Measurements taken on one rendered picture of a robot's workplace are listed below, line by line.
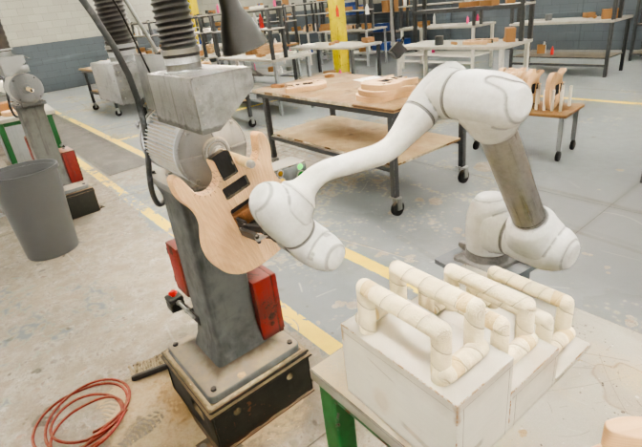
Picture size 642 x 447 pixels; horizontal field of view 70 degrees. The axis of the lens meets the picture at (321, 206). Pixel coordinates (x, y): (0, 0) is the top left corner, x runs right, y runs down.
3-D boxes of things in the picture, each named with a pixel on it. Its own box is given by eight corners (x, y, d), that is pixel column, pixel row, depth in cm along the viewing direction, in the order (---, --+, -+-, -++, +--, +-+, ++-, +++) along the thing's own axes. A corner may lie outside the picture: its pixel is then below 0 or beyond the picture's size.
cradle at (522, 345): (490, 368, 83) (491, 353, 82) (524, 337, 90) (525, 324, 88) (507, 377, 81) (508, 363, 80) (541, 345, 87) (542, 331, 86)
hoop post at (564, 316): (549, 337, 100) (554, 302, 97) (557, 330, 102) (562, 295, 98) (565, 345, 98) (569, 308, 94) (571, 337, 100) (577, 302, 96)
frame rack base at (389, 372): (345, 392, 94) (337, 324, 87) (396, 354, 102) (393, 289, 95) (457, 485, 74) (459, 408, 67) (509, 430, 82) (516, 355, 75)
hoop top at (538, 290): (484, 278, 110) (484, 267, 108) (492, 273, 111) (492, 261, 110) (568, 315, 95) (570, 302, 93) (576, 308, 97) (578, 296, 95)
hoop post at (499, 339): (484, 366, 84) (486, 325, 81) (495, 357, 86) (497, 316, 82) (501, 375, 82) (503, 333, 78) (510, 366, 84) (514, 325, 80)
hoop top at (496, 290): (440, 277, 98) (440, 264, 97) (450, 271, 100) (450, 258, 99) (529, 319, 83) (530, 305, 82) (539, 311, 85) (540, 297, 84)
